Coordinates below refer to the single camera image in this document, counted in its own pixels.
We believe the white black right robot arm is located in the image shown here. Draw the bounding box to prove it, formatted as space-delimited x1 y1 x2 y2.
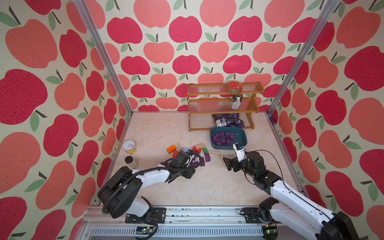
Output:
223 143 359 240

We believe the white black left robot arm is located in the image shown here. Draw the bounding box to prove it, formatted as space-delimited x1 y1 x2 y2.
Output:
98 150 203 222

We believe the teal storage bin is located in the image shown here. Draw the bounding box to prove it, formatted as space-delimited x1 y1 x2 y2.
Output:
210 127 248 150

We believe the orange block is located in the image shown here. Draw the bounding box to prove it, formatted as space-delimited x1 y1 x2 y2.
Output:
167 145 177 154

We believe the red block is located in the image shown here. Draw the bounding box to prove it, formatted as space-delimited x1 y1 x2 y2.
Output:
193 146 202 154

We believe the tan wooden flat block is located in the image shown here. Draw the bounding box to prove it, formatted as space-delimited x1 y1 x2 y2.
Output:
209 150 222 156

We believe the purple upright brick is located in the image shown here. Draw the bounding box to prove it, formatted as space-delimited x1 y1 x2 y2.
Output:
205 153 211 162

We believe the tan short block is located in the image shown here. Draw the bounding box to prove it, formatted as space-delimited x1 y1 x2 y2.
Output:
195 144 205 149

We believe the purple snack bag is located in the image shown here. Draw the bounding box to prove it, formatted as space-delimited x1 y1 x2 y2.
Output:
212 113 245 128

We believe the glass jar black lid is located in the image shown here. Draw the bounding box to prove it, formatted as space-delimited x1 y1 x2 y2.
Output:
125 156 138 170

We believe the yellow peach tin can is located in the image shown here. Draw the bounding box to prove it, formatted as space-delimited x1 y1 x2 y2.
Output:
123 140 137 155

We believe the orange wooden shelf rack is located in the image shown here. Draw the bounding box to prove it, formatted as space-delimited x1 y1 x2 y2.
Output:
187 82 264 132

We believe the small green white bottle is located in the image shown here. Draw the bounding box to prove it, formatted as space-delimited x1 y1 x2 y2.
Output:
231 94 243 111

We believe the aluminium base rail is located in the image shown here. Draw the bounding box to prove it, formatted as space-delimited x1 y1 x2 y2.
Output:
74 205 328 240

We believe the aluminium right corner post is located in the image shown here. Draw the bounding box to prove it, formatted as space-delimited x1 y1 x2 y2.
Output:
266 0 341 116

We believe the aluminium corner post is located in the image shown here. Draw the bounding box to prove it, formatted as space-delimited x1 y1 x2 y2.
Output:
266 0 341 116
74 0 133 118

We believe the aluminium left corner post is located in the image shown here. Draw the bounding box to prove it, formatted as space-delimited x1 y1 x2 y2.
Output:
74 0 133 118

